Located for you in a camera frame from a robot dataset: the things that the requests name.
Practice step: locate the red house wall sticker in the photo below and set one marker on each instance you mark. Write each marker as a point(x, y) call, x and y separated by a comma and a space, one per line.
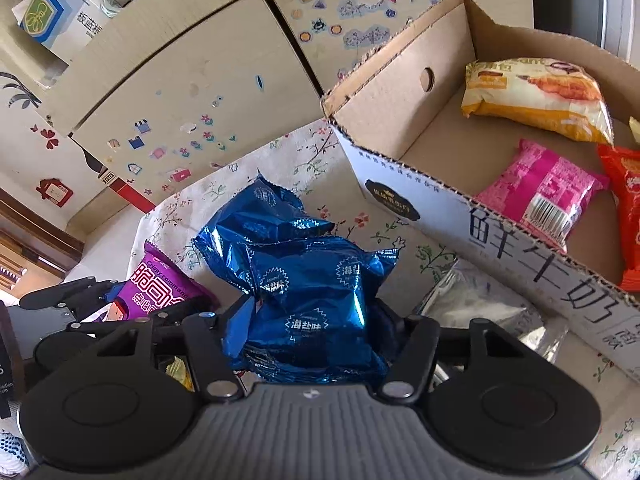
point(52, 192)

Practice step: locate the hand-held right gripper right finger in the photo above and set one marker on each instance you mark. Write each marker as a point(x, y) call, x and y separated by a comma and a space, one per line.
point(415, 355)

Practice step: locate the small yellow snack packet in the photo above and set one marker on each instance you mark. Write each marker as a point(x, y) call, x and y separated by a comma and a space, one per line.
point(180, 372)

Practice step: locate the floral tablecloth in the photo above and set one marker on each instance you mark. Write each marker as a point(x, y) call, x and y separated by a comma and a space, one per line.
point(330, 152)

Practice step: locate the cardboard box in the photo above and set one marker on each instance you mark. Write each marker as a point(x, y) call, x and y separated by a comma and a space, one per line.
point(400, 110)

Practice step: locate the brown wooden frame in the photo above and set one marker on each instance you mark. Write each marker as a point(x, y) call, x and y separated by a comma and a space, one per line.
point(30, 250)

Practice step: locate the red box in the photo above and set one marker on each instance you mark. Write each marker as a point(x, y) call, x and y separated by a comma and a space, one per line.
point(132, 195)

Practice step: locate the black plant wall sticker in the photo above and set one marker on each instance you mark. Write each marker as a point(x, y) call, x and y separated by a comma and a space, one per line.
point(17, 90)

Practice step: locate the beige cabinet with stickers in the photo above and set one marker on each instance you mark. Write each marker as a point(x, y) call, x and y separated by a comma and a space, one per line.
point(200, 85)

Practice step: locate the cream bread packet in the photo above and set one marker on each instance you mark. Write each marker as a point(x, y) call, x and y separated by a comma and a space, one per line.
point(535, 95)

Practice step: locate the red snack packet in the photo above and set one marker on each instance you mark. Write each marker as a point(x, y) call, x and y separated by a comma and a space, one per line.
point(627, 210)

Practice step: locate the purple snack packet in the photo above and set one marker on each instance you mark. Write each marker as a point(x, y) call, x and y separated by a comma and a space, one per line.
point(155, 285)

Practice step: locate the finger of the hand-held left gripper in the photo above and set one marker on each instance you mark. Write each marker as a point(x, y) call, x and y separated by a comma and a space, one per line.
point(130, 319)
point(65, 292)

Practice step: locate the white and blue medicine box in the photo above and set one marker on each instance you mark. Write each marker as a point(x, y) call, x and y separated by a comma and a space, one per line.
point(50, 10)

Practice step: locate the silver foil packet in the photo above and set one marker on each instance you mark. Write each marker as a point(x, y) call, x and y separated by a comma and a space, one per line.
point(490, 305)

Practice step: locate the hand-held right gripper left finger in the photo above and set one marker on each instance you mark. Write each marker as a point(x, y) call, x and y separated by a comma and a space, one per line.
point(207, 360)

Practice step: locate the pink snack packet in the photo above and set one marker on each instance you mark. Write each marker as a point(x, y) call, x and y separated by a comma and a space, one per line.
point(540, 190)

